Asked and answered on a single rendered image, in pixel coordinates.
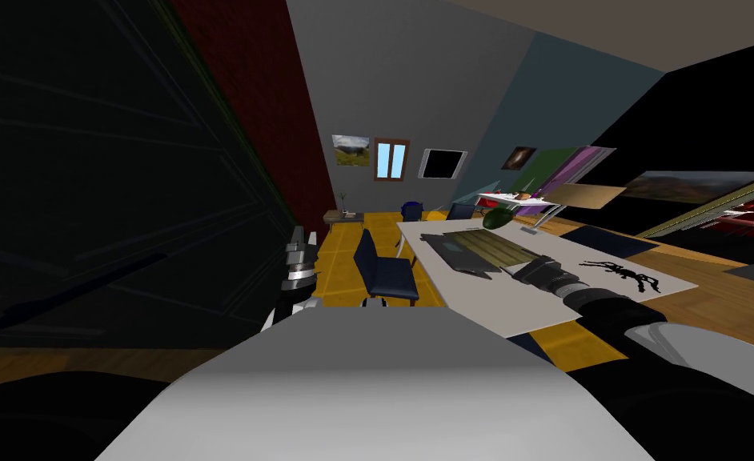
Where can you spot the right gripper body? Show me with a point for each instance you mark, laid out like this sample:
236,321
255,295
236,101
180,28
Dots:
547,274

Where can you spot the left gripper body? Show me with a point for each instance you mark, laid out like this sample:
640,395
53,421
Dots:
301,255

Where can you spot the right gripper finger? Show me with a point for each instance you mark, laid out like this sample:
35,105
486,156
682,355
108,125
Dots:
492,250
463,259

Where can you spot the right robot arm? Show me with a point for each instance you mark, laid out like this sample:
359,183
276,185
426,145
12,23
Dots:
614,314

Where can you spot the dark blue chair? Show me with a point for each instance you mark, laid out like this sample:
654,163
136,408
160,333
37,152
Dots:
411,212
386,272
461,212

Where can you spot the white table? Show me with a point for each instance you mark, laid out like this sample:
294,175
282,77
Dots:
498,301

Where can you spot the white desk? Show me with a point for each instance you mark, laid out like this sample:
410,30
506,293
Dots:
518,200

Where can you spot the small wooden side table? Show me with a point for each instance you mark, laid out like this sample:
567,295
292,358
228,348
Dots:
344,216

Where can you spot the dark brown picture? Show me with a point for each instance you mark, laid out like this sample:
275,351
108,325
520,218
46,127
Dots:
518,157

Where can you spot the brown framed window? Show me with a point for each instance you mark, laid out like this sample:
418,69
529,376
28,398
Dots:
391,160

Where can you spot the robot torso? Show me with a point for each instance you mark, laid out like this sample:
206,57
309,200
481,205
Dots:
364,390

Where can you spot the wide landscape picture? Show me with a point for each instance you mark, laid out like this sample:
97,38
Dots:
691,187

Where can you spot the dark panelled door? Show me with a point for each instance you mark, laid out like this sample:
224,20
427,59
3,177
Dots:
95,160

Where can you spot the black picture white frame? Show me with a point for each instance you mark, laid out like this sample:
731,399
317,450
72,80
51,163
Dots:
443,164

